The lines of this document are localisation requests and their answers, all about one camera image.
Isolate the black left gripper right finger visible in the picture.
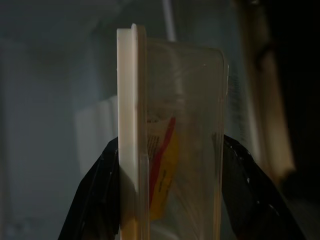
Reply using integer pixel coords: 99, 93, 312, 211
219, 134, 307, 240

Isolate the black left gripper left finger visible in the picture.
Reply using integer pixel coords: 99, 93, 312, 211
57, 136, 121, 240

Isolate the clear container with white lid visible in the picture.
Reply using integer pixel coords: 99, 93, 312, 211
116, 22, 230, 240

